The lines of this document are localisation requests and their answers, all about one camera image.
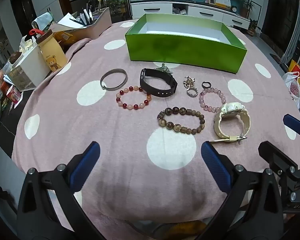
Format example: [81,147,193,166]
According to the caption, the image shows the white plastic bag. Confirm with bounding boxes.
[282,71,300,109]

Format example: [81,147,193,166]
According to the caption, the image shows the striped curtain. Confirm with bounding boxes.
[285,1,300,63]

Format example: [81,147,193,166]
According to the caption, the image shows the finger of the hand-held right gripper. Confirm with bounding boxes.
[258,141,300,180]
[283,114,300,138]

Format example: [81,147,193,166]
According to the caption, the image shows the white television cabinet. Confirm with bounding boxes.
[130,1,250,29]

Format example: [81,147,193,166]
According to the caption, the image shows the small potted plant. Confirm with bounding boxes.
[247,19,262,37]

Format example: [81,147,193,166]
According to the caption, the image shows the pink desk organizer tray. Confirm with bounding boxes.
[62,7,112,40]

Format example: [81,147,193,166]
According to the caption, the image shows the red and pink bead bracelet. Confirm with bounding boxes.
[116,86,152,110]

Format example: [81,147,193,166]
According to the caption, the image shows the black wristband watch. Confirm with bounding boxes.
[139,68,178,97]

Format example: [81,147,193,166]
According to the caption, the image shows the green cardboard box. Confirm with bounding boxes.
[125,14,248,74]

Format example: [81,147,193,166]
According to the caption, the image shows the red carton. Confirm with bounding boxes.
[0,84,22,103]

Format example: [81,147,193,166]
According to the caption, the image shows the tall potted plant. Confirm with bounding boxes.
[240,0,254,18]

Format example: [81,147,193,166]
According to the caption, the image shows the green jade frog charm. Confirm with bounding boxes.
[154,64,174,74]

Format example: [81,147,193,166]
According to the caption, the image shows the cream wristwatch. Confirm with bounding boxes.
[210,102,252,145]

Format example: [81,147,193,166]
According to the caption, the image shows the grey green cloth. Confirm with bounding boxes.
[31,12,53,29]

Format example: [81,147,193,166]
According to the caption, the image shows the white storage box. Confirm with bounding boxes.
[6,45,52,92]

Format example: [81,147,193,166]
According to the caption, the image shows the bundle of pens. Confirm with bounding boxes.
[79,1,94,27]

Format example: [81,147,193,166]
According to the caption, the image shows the yellow snack packet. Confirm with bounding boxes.
[54,30,73,43]

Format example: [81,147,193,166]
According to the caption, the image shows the yellow bear print bag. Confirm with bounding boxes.
[36,29,68,72]

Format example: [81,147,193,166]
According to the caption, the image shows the pink polka dot blanket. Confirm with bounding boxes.
[11,20,300,230]

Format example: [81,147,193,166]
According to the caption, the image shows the yellow paper bag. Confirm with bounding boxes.
[289,59,300,80]

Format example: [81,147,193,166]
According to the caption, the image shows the silver bangle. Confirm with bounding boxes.
[100,69,129,92]

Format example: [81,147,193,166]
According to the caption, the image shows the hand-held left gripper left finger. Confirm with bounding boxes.
[17,141,108,240]

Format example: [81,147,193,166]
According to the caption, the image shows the brown wooden bead bracelet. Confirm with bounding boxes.
[157,107,206,134]

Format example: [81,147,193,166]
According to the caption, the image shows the pale pink bead bracelet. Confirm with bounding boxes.
[199,87,227,113]

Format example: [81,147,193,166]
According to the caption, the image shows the white and yellow desk calendar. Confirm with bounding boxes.
[214,0,232,8]

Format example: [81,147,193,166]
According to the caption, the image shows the dark door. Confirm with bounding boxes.
[262,0,300,48]

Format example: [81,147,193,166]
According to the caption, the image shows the white paper sheets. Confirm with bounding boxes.
[49,12,87,33]

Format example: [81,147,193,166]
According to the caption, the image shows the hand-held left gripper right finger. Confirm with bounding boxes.
[197,141,284,240]

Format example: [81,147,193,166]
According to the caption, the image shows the gold chain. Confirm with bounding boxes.
[182,76,196,89]

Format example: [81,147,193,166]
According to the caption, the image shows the green potted plants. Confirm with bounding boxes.
[106,0,128,15]

